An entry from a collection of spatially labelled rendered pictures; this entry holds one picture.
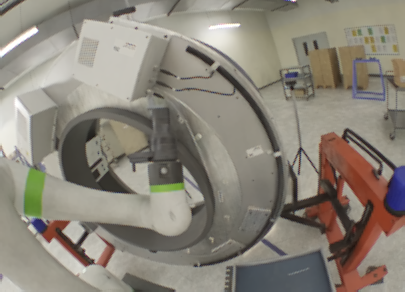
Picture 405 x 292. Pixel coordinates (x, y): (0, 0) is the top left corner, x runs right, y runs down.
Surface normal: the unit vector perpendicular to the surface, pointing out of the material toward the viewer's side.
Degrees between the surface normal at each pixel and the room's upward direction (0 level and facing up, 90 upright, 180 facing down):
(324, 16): 90
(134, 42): 90
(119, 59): 90
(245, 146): 90
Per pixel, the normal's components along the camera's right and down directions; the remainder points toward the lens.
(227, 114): -0.15, 0.41
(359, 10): -0.81, 0.45
